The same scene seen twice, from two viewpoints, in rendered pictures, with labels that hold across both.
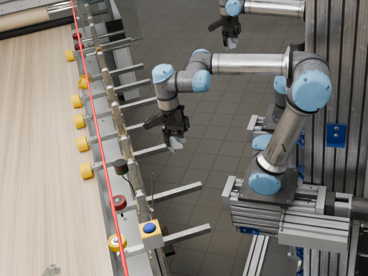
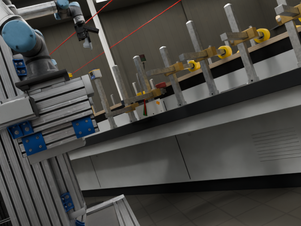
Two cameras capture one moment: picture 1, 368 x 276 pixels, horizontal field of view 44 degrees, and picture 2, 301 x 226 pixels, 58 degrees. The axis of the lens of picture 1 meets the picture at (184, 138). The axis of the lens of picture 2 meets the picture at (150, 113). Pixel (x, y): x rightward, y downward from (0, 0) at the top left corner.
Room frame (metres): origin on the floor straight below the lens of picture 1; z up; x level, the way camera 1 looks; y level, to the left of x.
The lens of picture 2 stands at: (3.17, -0.99, 0.73)
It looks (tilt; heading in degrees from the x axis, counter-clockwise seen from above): 0 degrees down; 142
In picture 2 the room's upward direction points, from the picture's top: 19 degrees counter-clockwise
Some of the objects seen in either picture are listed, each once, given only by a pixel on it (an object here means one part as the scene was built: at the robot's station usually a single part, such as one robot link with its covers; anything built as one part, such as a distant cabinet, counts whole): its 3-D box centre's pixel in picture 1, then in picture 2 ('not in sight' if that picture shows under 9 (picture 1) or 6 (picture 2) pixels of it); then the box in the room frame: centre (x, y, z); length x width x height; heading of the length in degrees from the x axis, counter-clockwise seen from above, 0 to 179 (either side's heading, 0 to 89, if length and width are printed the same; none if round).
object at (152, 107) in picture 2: not in sight; (148, 109); (1.60, 0.22, 0.75); 0.26 x 0.01 x 0.10; 9
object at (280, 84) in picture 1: (287, 87); (32, 46); (1.89, -0.53, 1.20); 0.13 x 0.12 x 0.14; 148
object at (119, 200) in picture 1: (119, 207); (162, 90); (1.65, 0.37, 0.85); 0.08 x 0.08 x 0.11
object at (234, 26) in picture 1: (230, 24); not in sight; (2.17, -0.33, 1.46); 0.09 x 0.08 x 0.12; 65
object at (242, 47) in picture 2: (118, 120); (242, 46); (2.37, 0.37, 0.90); 0.04 x 0.04 x 0.48; 9
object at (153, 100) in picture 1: (118, 109); (244, 35); (2.41, 0.36, 0.95); 0.50 x 0.04 x 0.04; 99
